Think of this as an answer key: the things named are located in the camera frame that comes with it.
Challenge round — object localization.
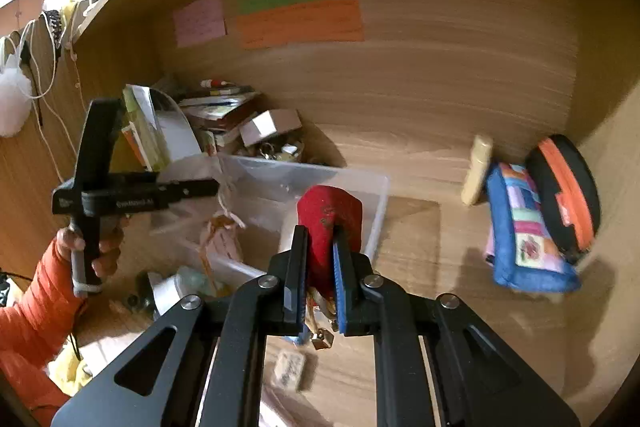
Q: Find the orange sticky note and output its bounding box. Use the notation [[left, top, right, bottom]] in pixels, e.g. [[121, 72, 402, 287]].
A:
[[234, 0, 365, 51]]

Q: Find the yellow cloth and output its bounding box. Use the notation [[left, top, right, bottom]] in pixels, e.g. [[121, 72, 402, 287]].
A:
[[49, 346, 94, 397]]

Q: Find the pile of small trinkets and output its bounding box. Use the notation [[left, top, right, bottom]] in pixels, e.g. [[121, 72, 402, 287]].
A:
[[249, 138, 307, 164]]

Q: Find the blue patchwork pouch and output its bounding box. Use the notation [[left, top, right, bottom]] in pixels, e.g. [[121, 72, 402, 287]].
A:
[[485, 161, 584, 294]]

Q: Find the white cardboard box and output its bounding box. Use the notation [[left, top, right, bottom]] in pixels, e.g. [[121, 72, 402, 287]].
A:
[[239, 109, 302, 146]]

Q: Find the cream tube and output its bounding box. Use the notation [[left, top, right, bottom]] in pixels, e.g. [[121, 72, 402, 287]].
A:
[[460, 135, 495, 207]]

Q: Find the pink sticky note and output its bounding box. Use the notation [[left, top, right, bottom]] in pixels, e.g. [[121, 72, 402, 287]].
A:
[[173, 0, 227, 49]]

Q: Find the black case orange zipper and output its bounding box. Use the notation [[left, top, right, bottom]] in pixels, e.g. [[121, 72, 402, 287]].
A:
[[524, 134, 601, 266]]

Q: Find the wooden desktop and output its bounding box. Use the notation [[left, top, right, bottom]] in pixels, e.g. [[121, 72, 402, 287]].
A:
[[75, 122, 618, 427]]

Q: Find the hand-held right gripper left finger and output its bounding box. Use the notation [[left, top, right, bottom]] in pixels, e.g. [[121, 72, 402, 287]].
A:
[[50, 224, 311, 427]]

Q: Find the clear plastic storage bin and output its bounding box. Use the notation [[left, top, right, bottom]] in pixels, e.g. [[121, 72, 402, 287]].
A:
[[150, 152, 391, 305]]

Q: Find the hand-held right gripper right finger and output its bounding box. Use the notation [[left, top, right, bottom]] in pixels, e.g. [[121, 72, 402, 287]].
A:
[[332, 224, 581, 427]]

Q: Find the white cable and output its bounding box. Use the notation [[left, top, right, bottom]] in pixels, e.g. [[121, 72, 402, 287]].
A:
[[20, 19, 83, 190]]

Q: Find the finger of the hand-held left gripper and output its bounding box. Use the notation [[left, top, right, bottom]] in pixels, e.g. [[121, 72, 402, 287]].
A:
[[157, 178, 221, 209]]

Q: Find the white bath loofah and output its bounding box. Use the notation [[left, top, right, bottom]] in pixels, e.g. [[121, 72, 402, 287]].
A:
[[0, 66, 34, 138]]

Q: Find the white eraser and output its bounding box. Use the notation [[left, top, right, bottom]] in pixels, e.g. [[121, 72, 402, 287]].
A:
[[272, 351, 306, 391]]

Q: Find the red fabric pouch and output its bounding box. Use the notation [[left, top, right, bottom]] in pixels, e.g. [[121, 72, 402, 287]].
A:
[[297, 185, 364, 299]]

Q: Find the person's left hand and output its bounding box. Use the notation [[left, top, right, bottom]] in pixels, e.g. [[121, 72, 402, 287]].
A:
[[55, 216, 126, 281]]

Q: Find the stack of books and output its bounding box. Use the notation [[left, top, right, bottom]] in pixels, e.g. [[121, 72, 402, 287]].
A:
[[177, 84, 262, 150]]

